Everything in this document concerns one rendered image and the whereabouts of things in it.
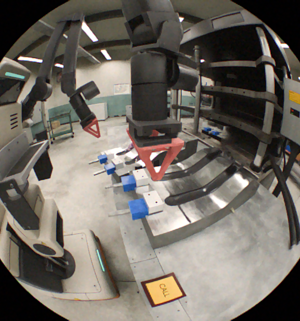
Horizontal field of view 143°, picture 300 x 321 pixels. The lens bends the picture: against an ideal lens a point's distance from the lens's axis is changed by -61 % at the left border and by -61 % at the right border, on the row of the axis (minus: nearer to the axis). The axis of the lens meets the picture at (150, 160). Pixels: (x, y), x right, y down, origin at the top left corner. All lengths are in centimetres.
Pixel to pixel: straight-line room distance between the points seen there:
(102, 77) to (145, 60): 756
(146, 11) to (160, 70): 10
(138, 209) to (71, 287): 83
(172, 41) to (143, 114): 12
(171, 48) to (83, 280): 105
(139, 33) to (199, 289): 50
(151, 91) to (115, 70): 751
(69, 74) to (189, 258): 70
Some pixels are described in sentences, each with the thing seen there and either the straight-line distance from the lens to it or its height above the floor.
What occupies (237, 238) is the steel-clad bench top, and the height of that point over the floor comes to 80.
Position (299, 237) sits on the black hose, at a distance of 67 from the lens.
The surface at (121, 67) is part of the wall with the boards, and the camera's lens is 767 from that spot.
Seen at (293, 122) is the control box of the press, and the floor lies 118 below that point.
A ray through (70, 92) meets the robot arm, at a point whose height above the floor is 119.
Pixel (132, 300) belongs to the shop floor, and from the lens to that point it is 115.
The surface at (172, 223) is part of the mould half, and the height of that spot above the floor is 89.
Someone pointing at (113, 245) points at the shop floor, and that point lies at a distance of 126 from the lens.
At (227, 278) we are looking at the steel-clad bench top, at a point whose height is 80.
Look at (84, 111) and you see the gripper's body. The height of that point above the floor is 110.
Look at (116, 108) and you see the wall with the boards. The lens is 750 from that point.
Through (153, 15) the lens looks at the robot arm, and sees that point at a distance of 19.
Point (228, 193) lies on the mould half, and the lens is 40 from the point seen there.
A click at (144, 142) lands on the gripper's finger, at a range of 16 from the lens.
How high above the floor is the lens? 114
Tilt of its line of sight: 29 degrees down
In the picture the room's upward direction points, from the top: straight up
